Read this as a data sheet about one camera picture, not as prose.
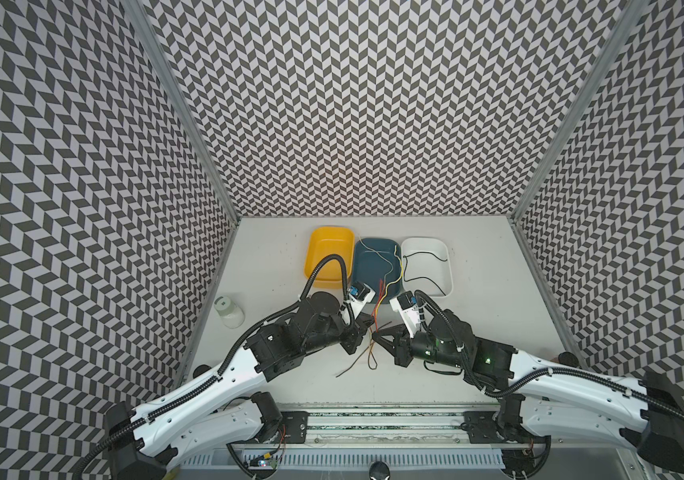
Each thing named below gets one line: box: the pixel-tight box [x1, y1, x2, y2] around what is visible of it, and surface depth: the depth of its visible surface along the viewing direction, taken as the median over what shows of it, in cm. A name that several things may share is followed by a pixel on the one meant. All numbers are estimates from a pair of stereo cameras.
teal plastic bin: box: [352, 237, 402, 303], surface depth 104 cm
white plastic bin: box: [401, 237, 453, 298], surface depth 103 cm
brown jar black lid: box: [550, 351, 579, 367], surface depth 77 cm
